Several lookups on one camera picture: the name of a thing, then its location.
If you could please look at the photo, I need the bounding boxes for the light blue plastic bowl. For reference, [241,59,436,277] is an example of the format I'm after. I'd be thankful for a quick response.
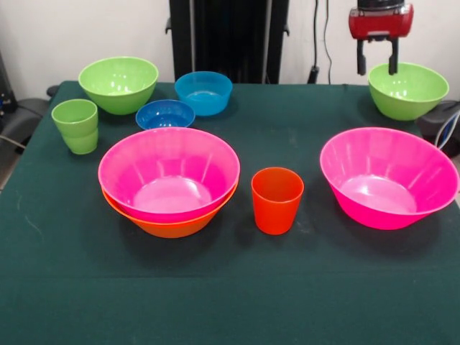
[174,70,234,117]

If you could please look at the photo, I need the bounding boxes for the green plastic bowl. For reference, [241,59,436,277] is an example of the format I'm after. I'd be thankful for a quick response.
[78,56,160,116]
[367,62,450,121]

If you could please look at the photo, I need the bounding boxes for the pink plastic bowl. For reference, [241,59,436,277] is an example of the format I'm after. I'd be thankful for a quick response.
[319,126,460,231]
[98,126,241,224]

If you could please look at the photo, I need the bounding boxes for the green plastic cup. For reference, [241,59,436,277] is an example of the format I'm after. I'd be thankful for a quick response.
[50,98,99,155]

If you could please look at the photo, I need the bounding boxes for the black office chair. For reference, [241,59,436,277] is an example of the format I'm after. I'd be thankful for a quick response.
[416,99,460,157]
[0,85,58,147]

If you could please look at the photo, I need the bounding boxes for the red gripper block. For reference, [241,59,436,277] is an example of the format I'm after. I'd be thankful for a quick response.
[347,4,415,77]

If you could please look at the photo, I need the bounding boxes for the black hanging cable with plug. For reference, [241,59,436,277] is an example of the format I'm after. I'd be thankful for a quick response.
[308,0,322,84]

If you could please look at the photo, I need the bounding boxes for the dark blue plastic bowl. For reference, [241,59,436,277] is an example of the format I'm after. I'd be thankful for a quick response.
[135,99,196,131]

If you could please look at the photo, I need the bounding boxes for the orange plastic bowl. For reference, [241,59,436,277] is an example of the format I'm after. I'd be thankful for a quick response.
[101,181,240,239]

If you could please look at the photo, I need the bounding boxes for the red plastic cup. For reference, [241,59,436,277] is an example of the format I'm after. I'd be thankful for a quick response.
[251,167,305,236]

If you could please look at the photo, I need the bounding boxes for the dark green tablecloth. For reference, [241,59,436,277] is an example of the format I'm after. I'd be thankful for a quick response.
[0,80,460,345]

